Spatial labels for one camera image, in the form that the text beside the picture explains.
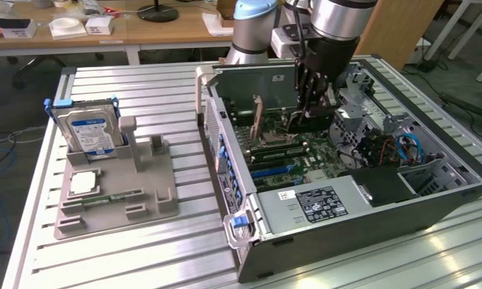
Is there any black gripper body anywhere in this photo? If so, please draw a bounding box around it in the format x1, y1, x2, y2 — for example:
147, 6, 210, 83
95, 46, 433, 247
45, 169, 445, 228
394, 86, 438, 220
297, 35, 362, 84

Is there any GPU graphics card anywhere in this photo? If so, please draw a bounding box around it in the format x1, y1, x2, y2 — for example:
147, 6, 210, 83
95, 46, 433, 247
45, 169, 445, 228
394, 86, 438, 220
247, 93, 331, 145

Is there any blue expansion slot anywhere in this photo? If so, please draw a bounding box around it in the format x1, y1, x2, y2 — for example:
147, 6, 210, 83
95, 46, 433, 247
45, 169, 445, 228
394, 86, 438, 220
250, 165, 301, 179

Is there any perforated metal drive cage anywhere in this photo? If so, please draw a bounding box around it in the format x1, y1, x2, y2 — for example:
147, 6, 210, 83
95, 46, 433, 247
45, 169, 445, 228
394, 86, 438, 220
331, 71, 387, 129

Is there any green motherboard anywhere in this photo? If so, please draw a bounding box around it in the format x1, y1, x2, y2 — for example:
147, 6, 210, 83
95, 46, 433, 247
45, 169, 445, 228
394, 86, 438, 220
227, 102, 357, 193

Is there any CPU socket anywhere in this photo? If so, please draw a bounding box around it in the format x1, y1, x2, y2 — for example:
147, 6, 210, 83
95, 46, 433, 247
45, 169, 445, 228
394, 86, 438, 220
263, 132, 295, 145

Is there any black RAM stick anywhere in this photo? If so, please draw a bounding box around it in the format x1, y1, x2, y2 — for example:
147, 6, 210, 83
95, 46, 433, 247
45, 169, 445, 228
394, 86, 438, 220
248, 146, 310, 161

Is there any wooden cabinet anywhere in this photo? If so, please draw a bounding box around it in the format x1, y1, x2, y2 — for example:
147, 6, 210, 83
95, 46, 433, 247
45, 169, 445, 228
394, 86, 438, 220
353, 0, 446, 70

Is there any white floor device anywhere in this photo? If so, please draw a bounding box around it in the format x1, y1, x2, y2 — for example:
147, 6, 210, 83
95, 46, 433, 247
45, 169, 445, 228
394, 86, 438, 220
410, 37, 434, 66

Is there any black plastic air shroud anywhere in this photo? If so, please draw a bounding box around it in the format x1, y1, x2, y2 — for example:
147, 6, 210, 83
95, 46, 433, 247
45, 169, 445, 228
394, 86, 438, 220
347, 166, 422, 208

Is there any white paper stack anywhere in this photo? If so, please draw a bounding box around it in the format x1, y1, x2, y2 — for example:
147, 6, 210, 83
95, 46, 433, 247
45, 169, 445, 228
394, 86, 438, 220
202, 11, 236, 37

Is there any brown cardboard box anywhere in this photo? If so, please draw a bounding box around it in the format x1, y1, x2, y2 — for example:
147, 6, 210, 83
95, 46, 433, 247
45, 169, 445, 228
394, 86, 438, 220
216, 0, 238, 19

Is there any black floor stand base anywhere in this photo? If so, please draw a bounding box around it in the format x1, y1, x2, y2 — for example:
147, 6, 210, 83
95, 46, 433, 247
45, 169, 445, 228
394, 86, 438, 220
437, 69, 482, 116

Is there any grey metal disk bay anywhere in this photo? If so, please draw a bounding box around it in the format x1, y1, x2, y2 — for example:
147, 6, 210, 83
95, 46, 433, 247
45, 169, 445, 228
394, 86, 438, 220
397, 155, 468, 197

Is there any grey power supply unit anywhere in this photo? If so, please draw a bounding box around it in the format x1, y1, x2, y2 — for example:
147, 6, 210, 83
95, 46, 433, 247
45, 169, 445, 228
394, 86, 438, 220
251, 176, 374, 236

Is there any black open PC case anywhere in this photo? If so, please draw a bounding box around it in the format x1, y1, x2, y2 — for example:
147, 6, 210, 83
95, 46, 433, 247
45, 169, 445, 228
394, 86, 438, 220
195, 58, 482, 284

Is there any black lamp base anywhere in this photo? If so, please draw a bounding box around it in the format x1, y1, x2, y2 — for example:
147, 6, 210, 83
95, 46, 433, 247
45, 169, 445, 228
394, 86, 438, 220
136, 0, 180, 23

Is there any small white labelled box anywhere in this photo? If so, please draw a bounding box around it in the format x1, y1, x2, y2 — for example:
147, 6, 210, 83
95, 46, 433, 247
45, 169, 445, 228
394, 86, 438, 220
84, 16, 116, 37

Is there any hard disk in blue caddy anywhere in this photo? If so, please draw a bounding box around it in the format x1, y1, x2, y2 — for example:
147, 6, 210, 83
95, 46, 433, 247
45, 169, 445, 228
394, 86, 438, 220
43, 95, 124, 165

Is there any green RAM stick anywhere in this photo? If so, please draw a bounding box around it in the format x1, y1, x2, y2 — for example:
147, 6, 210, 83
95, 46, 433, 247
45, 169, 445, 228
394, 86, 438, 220
80, 194, 130, 207

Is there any silver CPU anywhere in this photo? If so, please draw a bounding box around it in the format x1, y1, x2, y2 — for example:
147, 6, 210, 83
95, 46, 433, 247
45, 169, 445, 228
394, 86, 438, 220
69, 173, 100, 196

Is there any white tape dispenser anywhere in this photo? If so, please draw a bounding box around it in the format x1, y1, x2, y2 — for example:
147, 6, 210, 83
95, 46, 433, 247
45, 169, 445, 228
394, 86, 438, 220
47, 16, 89, 41

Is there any grey parts rack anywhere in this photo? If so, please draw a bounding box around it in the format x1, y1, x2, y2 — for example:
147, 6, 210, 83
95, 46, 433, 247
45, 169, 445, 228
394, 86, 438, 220
53, 116, 180, 241

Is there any wooden desk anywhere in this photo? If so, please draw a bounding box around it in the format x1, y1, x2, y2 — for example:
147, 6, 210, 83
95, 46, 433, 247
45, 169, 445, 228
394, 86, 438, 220
0, 0, 236, 58

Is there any black chair base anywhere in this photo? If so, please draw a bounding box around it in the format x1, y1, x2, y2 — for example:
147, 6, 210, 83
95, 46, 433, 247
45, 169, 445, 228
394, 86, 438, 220
5, 55, 68, 90

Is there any large white labelled box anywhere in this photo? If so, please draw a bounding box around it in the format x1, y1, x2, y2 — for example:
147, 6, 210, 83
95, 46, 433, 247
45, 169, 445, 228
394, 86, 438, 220
0, 17, 39, 40

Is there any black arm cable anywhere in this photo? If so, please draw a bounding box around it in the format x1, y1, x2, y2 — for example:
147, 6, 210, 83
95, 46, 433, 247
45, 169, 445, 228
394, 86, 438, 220
283, 0, 309, 72

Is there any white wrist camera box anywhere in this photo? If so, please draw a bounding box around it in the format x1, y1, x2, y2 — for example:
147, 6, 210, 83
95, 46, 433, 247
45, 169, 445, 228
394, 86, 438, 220
270, 24, 311, 58

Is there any red wire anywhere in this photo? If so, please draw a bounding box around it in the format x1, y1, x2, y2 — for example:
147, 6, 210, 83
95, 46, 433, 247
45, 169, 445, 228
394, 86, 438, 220
378, 140, 399, 164

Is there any blue wire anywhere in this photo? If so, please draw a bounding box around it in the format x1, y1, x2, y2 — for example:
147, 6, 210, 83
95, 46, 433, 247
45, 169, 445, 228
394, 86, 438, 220
397, 132, 426, 167

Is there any beige case handle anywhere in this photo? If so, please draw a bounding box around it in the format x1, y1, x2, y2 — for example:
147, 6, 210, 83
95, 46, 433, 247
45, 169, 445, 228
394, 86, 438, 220
195, 66, 216, 116

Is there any white table frame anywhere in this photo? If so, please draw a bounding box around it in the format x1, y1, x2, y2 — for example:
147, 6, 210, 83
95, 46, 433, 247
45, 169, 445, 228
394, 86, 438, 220
422, 0, 482, 82

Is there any grey power supply handle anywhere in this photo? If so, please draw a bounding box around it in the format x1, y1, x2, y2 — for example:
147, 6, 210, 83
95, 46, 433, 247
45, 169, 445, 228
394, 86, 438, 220
223, 210, 262, 249

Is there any white floor cable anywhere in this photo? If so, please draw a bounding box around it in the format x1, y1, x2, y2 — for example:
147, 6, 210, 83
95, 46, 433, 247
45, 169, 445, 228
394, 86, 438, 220
0, 125, 47, 145

